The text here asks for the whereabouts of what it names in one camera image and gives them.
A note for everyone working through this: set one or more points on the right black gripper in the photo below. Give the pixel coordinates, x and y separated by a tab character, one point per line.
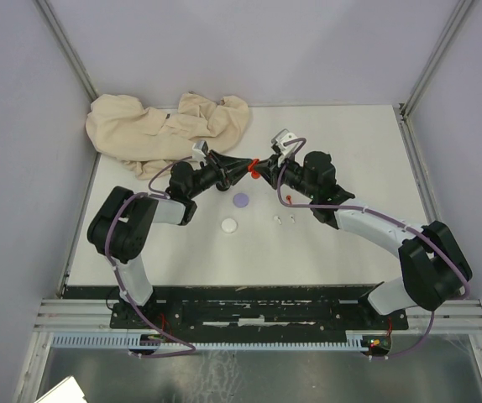
271	170

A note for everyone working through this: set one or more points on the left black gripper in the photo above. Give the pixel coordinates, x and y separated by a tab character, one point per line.
237	167

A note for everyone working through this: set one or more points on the red round charging case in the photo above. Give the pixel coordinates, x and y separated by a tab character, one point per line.
251	169

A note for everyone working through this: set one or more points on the black round charging case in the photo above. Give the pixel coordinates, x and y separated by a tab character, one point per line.
222	187

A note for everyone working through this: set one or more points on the purple round charging case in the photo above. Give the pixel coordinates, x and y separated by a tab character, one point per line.
241	200

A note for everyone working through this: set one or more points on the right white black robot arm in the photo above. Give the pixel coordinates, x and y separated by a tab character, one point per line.
433	266

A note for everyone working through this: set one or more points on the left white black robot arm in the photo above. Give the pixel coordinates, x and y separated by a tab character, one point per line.
120	228

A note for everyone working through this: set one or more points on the white round charging case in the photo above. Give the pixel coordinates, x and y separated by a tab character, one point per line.
229	225

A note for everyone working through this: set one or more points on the beige crumpled cloth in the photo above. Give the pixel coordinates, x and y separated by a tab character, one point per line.
146	139

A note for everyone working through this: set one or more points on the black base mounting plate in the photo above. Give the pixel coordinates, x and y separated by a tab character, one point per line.
319	313

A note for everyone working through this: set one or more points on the control box with leds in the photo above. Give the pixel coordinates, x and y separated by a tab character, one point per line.
378	345

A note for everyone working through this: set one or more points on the white sheet corner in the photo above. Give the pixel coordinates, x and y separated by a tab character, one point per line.
67	391

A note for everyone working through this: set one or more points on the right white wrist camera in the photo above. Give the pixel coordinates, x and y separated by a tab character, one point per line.
286	144

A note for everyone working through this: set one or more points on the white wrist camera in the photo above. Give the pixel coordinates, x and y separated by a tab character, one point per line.
199	150
286	144

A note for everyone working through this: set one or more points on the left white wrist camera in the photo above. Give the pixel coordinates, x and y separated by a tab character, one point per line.
199	150

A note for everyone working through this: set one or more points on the right aluminium corner post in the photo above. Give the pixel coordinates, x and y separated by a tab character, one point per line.
454	24

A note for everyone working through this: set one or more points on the aluminium corner post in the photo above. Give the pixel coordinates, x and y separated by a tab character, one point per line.
454	24
55	26

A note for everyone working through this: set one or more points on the aluminium frame rail front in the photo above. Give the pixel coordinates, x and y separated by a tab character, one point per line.
453	318

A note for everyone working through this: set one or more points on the left aluminium corner post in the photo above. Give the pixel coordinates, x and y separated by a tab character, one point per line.
55	26

